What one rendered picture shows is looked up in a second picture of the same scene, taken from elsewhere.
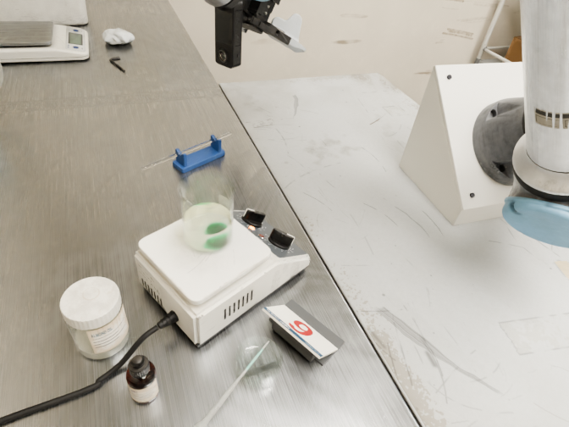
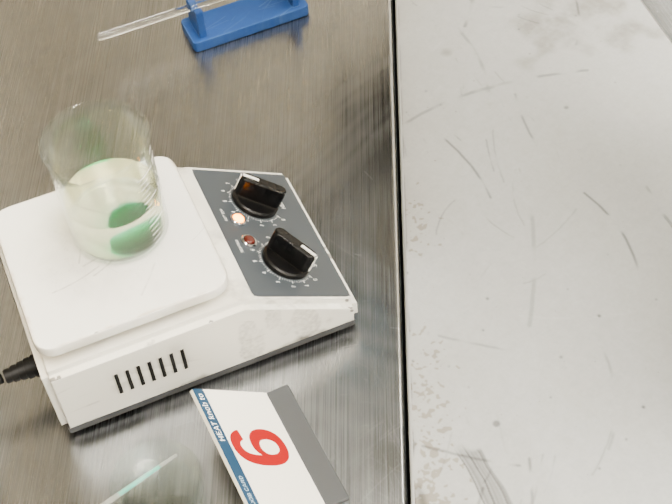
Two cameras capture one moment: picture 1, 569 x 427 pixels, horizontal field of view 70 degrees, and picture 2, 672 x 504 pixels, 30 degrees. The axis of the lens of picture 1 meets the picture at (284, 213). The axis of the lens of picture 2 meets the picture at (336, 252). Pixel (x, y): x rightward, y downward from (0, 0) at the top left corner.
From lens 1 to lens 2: 0.36 m
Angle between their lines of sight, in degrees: 23
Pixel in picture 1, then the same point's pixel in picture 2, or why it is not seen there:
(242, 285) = (155, 338)
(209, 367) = (77, 473)
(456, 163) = not seen: outside the picture
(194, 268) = (67, 287)
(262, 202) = (336, 149)
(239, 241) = (174, 247)
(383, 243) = (572, 305)
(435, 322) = not seen: outside the picture
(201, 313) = (58, 373)
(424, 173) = not seen: outside the picture
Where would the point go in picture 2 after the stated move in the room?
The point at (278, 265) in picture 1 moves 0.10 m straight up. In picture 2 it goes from (245, 311) to (224, 202)
